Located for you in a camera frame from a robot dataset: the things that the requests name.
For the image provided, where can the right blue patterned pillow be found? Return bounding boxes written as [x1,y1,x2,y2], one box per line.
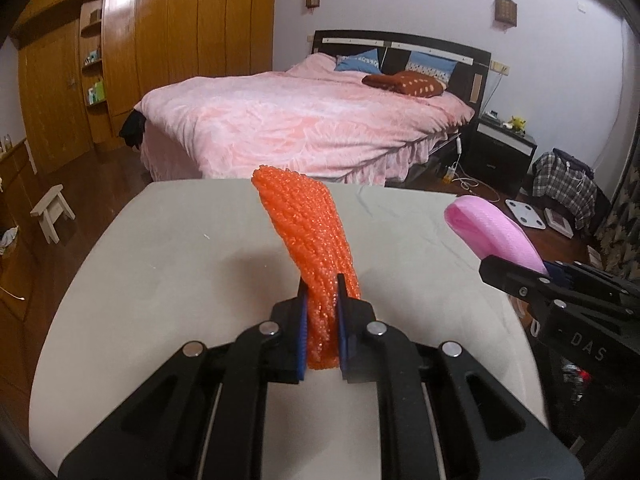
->
[406,52,457,84]

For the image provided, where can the wooden wardrobe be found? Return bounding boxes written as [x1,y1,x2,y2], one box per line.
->
[9,0,274,174]

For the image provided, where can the right wall lamp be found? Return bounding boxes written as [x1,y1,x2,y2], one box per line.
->
[494,0,518,27]

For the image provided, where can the white crumpled paper on desk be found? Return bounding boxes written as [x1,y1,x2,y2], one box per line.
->
[0,226,18,256]

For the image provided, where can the dark patterned curtain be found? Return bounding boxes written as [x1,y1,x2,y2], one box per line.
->
[597,132,640,284]

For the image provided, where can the orange foam net sheet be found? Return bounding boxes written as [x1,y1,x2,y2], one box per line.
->
[252,166,361,370]

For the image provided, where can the left blue pillow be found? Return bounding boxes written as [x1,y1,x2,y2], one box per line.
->
[335,49,382,75]

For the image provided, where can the black-lined trash bin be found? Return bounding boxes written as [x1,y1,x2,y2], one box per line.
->
[538,349,639,478]

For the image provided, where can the yellow plush toy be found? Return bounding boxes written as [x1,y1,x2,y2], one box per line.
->
[509,116,526,132]

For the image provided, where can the small white wooden stool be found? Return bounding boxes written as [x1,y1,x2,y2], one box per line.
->
[30,184,76,244]

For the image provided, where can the plaid cloth on chair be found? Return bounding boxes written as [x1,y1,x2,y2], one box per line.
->
[533,148,598,230]

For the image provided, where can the bed with pink cover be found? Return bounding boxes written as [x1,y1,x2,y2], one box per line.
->
[134,53,474,185]

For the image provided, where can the brown dotted cushion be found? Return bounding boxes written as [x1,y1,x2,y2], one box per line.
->
[362,70,446,99]

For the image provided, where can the black bed headboard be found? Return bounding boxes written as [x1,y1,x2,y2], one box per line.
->
[310,28,493,122]

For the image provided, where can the beige table cloth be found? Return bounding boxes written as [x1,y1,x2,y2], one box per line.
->
[29,180,544,479]

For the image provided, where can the white charger cable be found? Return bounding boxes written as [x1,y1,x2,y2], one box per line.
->
[441,134,501,204]

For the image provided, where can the black cloth at bed corner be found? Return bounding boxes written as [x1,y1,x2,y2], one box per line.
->
[118,110,146,150]

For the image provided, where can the black white nightstand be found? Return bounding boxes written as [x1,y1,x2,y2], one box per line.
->
[462,118,537,198]

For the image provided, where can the pink foam net sleeve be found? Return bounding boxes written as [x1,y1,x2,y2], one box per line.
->
[444,195,548,275]

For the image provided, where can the white bathroom scale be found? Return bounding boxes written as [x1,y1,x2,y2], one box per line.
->
[504,200,547,231]

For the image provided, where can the wooden side desk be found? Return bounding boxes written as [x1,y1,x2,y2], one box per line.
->
[0,138,39,321]

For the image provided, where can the book on floor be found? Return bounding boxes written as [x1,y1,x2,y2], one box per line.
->
[544,208,574,240]

